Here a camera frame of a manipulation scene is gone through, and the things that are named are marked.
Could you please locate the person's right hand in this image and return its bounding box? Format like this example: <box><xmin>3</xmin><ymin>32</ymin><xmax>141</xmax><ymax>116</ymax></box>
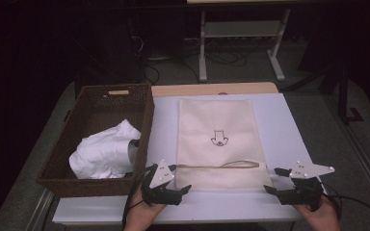
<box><xmin>293</xmin><ymin>194</ymin><xmax>342</xmax><ymax>231</ymax></box>

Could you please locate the brown woven basket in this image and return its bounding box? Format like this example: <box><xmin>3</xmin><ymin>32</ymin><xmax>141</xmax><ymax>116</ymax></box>
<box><xmin>36</xmin><ymin>83</ymin><xmax>155</xmax><ymax>198</ymax></box>

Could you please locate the tangle of floor cables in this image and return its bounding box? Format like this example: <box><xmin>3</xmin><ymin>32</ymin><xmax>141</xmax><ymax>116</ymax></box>
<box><xmin>184</xmin><ymin>38</ymin><xmax>250</xmax><ymax>67</ymax></box>

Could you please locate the white metal desk frame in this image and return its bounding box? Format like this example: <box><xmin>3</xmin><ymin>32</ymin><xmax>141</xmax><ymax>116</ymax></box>
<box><xmin>198</xmin><ymin>9</ymin><xmax>292</xmax><ymax>83</ymax></box>

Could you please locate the black floor stand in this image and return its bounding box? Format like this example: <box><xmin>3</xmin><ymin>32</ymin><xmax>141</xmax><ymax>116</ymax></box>
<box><xmin>336</xmin><ymin>64</ymin><xmax>366</xmax><ymax>125</ymax></box>

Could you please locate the person's left hand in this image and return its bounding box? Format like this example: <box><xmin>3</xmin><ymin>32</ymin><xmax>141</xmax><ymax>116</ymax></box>
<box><xmin>123</xmin><ymin>188</ymin><xmax>167</xmax><ymax>231</ymax></box>

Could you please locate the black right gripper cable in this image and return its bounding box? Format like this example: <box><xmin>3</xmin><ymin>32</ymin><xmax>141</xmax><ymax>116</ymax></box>
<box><xmin>321</xmin><ymin>182</ymin><xmax>370</xmax><ymax>224</ymax></box>

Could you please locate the white garment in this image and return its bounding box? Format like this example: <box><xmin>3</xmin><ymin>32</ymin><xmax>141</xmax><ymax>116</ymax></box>
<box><xmin>68</xmin><ymin>118</ymin><xmax>142</xmax><ymax>180</ymax></box>

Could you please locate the white table board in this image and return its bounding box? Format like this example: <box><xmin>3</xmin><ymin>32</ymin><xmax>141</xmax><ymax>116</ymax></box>
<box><xmin>51</xmin><ymin>92</ymin><xmax>329</xmax><ymax>225</ymax></box>

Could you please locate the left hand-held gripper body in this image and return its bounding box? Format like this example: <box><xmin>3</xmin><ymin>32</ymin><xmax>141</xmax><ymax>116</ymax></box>
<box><xmin>140</xmin><ymin>159</ymin><xmax>184</xmax><ymax>207</ymax></box>

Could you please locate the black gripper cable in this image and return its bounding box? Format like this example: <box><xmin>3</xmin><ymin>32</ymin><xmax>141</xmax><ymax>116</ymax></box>
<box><xmin>321</xmin><ymin>182</ymin><xmax>370</xmax><ymax>224</ymax></box>
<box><xmin>121</xmin><ymin>166</ymin><xmax>157</xmax><ymax>229</ymax></box>

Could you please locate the beige printed laundry bag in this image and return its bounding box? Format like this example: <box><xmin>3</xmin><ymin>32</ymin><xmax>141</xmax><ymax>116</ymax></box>
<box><xmin>174</xmin><ymin>98</ymin><xmax>274</xmax><ymax>193</ymax></box>

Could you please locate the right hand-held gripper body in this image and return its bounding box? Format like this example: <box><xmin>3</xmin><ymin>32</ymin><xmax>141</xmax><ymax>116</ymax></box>
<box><xmin>277</xmin><ymin>159</ymin><xmax>336</xmax><ymax>212</ymax></box>

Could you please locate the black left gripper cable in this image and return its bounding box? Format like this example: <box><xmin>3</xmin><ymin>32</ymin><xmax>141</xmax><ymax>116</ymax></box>
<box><xmin>121</xmin><ymin>166</ymin><xmax>157</xmax><ymax>229</ymax></box>

